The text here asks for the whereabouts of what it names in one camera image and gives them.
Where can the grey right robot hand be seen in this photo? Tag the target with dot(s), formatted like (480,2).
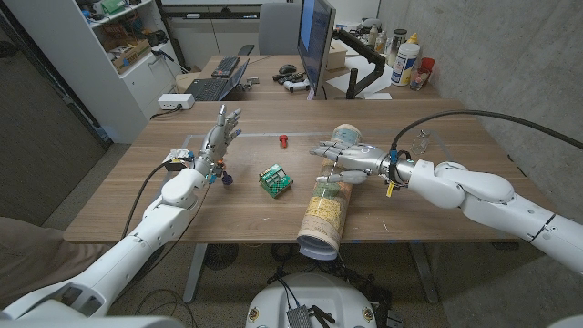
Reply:
(360,159)

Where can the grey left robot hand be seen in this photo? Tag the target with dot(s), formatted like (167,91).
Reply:
(217,141)

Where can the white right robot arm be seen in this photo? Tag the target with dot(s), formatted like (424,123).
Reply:
(492,196)

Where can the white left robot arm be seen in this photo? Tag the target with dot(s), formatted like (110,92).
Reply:
(150,228)

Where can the small clear glass bottle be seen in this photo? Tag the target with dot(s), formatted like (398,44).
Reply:
(420,143)

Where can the rolled colourful map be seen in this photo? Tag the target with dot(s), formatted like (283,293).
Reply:
(325,214)

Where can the yellow cap bottle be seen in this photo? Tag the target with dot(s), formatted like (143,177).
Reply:
(413,38)

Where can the small purple peg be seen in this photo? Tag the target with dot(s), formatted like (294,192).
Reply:
(227,179)

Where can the black laptop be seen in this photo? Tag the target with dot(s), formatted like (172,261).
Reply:
(209,89)

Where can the white power strip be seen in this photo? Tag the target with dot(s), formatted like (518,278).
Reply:
(176,101)

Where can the red plastic bolt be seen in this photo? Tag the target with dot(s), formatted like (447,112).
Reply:
(283,140)

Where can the small white paper sheet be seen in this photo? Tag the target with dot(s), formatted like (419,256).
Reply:
(378,96)

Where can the wooden office desk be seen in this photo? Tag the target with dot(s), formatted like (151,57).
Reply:
(264,89)

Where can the small green box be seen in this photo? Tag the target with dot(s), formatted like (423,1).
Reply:
(275,181)

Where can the black keyboard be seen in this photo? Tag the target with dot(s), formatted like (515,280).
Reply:
(226,66)

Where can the pink sticky note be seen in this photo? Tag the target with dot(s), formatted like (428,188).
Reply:
(311,95)

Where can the large white paper sheet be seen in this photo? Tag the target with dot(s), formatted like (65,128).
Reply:
(360,73)

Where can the black remote control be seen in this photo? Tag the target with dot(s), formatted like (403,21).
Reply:
(289,77)

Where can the white game controller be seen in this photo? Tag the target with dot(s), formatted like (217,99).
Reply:
(296,85)

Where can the black computer mouse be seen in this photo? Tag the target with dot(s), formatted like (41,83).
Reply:
(287,69)

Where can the white canister blue label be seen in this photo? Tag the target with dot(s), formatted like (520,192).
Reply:
(404,64)

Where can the light wooden box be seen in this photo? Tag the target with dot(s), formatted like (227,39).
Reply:
(338,54)

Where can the red cup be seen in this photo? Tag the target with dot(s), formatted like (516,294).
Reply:
(422,72)

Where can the black round fan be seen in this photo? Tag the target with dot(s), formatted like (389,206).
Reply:
(221,256)

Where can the dark lid jar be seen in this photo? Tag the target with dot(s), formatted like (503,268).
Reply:
(397,43)

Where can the cardboard box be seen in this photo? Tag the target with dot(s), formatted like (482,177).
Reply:
(129,54)

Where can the grey office chair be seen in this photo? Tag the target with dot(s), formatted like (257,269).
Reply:
(278,29)

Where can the black computer monitor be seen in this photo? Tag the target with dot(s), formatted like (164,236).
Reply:
(314,41)

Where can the grey table leg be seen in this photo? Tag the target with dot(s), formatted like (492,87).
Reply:
(195,273)
(423,273)

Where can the white shelf cabinet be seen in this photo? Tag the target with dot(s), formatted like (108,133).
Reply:
(91,77)

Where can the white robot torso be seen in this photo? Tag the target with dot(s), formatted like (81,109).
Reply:
(314,296)

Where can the beige trouser leg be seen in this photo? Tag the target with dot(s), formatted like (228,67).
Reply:
(41,259)

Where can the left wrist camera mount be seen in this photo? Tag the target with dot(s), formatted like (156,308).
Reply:
(176,159)

